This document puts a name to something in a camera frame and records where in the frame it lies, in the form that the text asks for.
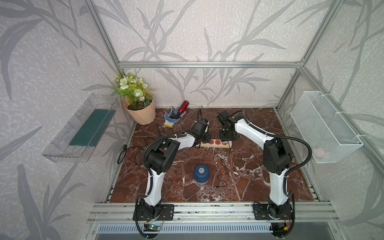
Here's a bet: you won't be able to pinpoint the thick black power cord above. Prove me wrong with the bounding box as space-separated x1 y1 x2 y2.
116 122 169 165

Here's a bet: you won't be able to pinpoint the clear plastic wall shelf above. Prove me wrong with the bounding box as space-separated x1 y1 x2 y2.
42 94 120 163

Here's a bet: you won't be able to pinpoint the green mat in shelf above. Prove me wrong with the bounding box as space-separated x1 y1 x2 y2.
69 109 116 147

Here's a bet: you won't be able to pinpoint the thin black charging cable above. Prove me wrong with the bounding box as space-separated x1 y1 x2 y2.
211 148 233 189

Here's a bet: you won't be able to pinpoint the white wire mesh basket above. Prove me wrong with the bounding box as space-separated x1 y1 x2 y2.
291 91 364 164

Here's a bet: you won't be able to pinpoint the green white artificial flowers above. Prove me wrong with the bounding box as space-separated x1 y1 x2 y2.
114 73 153 111

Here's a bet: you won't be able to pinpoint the beige red power strip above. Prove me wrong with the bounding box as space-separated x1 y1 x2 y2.
199 139 232 149

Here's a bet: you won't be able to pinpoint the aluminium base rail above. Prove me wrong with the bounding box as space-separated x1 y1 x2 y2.
81 202 348 240

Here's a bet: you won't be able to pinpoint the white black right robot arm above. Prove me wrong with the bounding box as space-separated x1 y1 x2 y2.
217 110 313 220

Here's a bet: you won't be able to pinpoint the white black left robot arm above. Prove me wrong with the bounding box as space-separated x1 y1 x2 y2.
134 109 211 222

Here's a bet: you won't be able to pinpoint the white blue dotted glove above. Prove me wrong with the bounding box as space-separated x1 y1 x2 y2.
164 107 187 128

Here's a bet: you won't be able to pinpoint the pink item in basket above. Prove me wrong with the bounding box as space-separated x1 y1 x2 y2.
313 147 327 159

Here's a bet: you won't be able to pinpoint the beige ribbed flower pot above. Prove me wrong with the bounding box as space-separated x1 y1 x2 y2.
123 99 156 125

